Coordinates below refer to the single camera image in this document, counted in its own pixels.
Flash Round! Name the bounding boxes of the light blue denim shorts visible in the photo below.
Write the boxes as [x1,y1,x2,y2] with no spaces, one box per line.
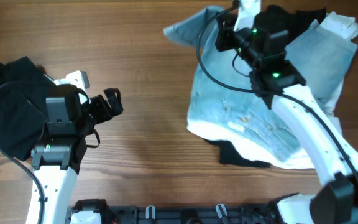
[163,6,357,169]

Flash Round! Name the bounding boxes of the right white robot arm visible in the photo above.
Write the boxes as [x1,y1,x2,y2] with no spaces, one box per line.
[216,14,358,223]

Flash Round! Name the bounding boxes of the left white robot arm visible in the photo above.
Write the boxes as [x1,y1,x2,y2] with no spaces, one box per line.
[26,84,123,223]

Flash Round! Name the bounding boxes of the black garment on right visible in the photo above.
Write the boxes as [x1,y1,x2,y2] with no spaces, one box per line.
[206,7,314,169]

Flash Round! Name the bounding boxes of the folded black garment on left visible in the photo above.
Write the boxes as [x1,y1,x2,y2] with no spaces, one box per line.
[0,57,54,161]

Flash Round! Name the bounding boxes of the white t-shirt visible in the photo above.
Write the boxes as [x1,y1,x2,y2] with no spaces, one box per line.
[177,8,358,175]

